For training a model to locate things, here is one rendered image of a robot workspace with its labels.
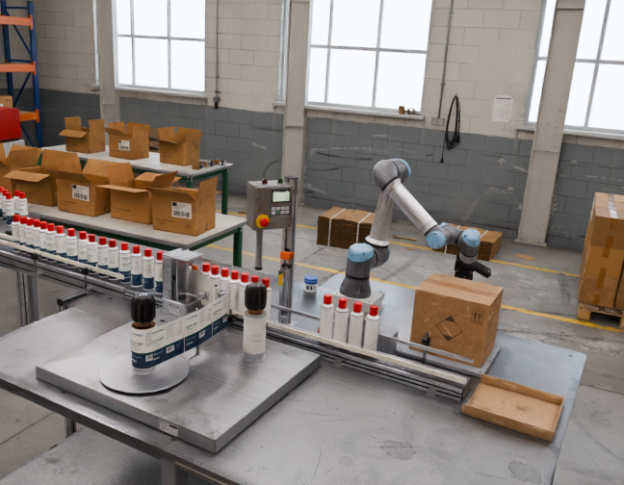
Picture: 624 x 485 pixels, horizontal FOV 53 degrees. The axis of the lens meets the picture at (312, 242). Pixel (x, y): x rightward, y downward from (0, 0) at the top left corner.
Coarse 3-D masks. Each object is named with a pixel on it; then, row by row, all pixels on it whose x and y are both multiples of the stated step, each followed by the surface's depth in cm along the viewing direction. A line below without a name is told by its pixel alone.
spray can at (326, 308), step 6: (324, 294) 247; (330, 294) 247; (324, 300) 247; (330, 300) 246; (324, 306) 246; (330, 306) 246; (324, 312) 247; (330, 312) 247; (324, 318) 247; (330, 318) 248; (324, 324) 248; (330, 324) 249; (324, 330) 249; (330, 330) 250; (324, 336) 249; (330, 336) 251
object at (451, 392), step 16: (160, 304) 286; (272, 320) 270; (272, 336) 259; (320, 352) 248; (336, 352) 245; (352, 368) 243; (368, 368) 239; (384, 368) 236; (416, 384) 231; (432, 384) 227
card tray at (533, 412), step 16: (480, 384) 236; (496, 384) 234; (512, 384) 231; (480, 400) 224; (496, 400) 225; (512, 400) 226; (528, 400) 226; (544, 400) 227; (560, 400) 224; (480, 416) 213; (496, 416) 210; (512, 416) 216; (528, 416) 216; (544, 416) 217; (528, 432) 206; (544, 432) 203
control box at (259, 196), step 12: (276, 180) 264; (252, 192) 254; (264, 192) 253; (252, 204) 255; (264, 204) 254; (276, 204) 257; (288, 204) 259; (252, 216) 256; (264, 216) 256; (276, 216) 258; (288, 216) 261; (252, 228) 257; (264, 228) 257; (276, 228) 261
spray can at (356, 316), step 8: (360, 304) 239; (352, 312) 241; (360, 312) 241; (352, 320) 241; (360, 320) 241; (352, 328) 241; (360, 328) 242; (352, 336) 242; (360, 336) 243; (352, 344) 243; (360, 344) 244; (352, 352) 244
